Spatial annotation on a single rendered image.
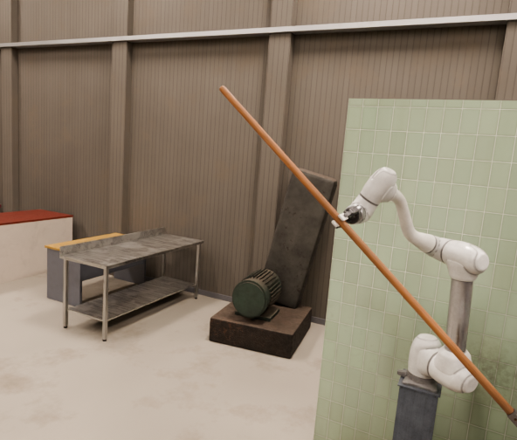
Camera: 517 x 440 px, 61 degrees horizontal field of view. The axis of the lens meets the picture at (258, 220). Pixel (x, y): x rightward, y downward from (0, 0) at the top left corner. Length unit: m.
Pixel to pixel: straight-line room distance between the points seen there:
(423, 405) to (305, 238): 3.11
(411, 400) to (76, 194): 6.75
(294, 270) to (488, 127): 3.24
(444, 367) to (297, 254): 3.26
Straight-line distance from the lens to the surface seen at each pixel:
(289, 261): 5.49
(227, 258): 6.44
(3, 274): 7.56
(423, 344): 2.61
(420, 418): 2.75
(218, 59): 6.55
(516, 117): 2.96
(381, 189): 2.03
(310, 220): 5.34
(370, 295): 3.12
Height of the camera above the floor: 2.19
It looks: 9 degrees down
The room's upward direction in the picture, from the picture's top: 4 degrees clockwise
